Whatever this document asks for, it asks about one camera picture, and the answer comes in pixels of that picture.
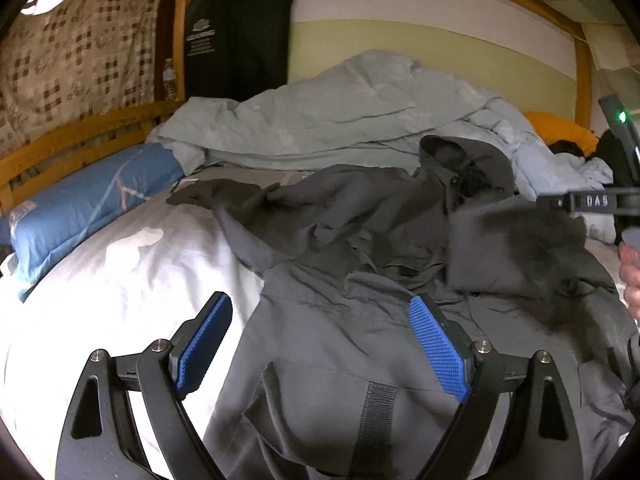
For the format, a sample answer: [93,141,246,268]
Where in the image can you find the white mesh net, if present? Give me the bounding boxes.
[585,10,640,73]

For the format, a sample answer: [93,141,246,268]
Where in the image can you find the clear water bottle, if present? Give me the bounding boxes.
[162,58,180,103]

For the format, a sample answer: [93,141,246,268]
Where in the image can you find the black clothes pile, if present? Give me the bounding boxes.
[550,130,631,181]

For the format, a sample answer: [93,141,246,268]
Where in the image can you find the person's right hand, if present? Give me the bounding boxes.
[618,242,640,321]

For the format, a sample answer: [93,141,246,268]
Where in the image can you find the light blue duvet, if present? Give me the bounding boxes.
[150,50,616,243]

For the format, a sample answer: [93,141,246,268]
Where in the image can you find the black garment bag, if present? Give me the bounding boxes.
[184,0,295,101]

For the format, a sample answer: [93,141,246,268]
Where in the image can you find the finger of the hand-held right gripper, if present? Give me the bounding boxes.
[536,189,625,213]

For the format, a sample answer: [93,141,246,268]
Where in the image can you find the orange pillow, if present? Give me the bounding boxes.
[522,111,599,153]

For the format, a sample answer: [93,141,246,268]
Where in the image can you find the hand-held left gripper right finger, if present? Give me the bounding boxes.
[409,294,593,480]

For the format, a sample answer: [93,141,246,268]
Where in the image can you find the beige patterned hanging cloth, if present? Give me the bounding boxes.
[0,0,163,158]

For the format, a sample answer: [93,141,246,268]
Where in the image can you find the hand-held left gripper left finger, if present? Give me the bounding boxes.
[52,291,234,480]

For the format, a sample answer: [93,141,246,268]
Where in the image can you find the wooden bed frame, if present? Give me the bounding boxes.
[0,0,593,211]

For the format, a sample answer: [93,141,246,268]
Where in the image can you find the grey jacket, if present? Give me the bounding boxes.
[167,135,640,480]

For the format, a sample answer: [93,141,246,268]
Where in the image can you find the blue pillow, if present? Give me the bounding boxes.
[0,142,186,301]

